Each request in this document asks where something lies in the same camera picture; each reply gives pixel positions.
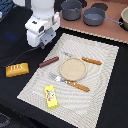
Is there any fork with orange handle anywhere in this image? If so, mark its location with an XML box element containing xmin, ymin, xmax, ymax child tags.
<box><xmin>49</xmin><ymin>73</ymin><xmax>90</xmax><ymax>92</ymax></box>

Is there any round beige plate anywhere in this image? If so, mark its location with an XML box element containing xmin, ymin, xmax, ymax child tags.
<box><xmin>59</xmin><ymin>57</ymin><xmax>87</xmax><ymax>81</ymax></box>

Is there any grey saucepan with handle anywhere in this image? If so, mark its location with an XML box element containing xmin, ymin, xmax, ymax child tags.
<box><xmin>82</xmin><ymin>7</ymin><xmax>124</xmax><ymax>27</ymax></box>

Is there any pink brown board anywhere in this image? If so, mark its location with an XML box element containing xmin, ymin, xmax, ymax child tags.
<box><xmin>55</xmin><ymin>0</ymin><xmax>128</xmax><ymax>43</ymax></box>

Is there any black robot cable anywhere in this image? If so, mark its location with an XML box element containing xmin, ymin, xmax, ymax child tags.
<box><xmin>3</xmin><ymin>45</ymin><xmax>43</xmax><ymax>69</ymax></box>

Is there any brown toy sausage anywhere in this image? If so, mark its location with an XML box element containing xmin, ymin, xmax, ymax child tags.
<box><xmin>39</xmin><ymin>57</ymin><xmax>59</xmax><ymax>68</ymax></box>

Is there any beige bowl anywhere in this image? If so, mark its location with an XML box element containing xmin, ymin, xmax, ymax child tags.
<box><xmin>121</xmin><ymin>7</ymin><xmax>128</xmax><ymax>30</ymax></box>

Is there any beige woven placemat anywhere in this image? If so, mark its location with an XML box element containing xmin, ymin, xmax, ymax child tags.
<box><xmin>17</xmin><ymin>34</ymin><xmax>118</xmax><ymax>128</ymax></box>

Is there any dark grey pot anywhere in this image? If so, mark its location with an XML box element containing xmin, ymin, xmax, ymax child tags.
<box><xmin>61</xmin><ymin>0</ymin><xmax>82</xmax><ymax>21</ymax></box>

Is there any knife with orange handle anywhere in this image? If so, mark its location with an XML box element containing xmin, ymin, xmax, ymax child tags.
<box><xmin>61</xmin><ymin>52</ymin><xmax>102</xmax><ymax>65</ymax></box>

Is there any yellow snack box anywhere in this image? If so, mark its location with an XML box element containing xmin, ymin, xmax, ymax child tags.
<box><xmin>45</xmin><ymin>85</ymin><xmax>58</xmax><ymax>109</ymax></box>

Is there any orange toy bread loaf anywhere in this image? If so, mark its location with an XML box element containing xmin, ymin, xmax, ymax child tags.
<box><xmin>6</xmin><ymin>63</ymin><xmax>29</xmax><ymax>77</ymax></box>

